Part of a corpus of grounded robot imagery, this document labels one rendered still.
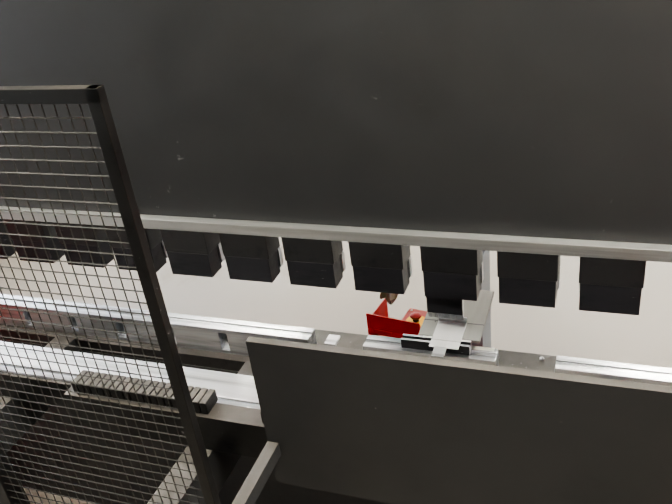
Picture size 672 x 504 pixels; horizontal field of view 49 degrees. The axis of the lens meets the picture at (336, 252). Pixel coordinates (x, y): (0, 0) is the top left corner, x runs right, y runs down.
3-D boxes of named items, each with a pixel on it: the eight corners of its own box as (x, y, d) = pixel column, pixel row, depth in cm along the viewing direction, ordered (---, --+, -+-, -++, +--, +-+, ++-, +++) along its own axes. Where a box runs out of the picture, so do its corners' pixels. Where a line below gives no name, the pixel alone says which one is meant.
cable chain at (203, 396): (218, 400, 199) (215, 388, 197) (208, 415, 194) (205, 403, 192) (86, 379, 214) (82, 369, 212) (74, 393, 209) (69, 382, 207)
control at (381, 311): (439, 340, 266) (436, 298, 258) (422, 366, 255) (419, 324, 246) (389, 329, 276) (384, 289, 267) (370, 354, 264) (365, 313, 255)
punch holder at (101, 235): (119, 254, 243) (106, 210, 235) (104, 267, 236) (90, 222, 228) (82, 251, 248) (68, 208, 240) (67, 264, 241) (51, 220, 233)
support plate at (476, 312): (494, 293, 230) (494, 290, 229) (479, 343, 209) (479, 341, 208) (437, 288, 236) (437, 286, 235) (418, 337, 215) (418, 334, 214)
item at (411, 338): (471, 349, 210) (471, 340, 209) (469, 355, 208) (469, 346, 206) (404, 341, 217) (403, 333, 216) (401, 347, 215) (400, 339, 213)
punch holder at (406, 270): (413, 278, 208) (409, 227, 200) (405, 294, 201) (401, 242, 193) (363, 274, 213) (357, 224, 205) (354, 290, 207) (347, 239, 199)
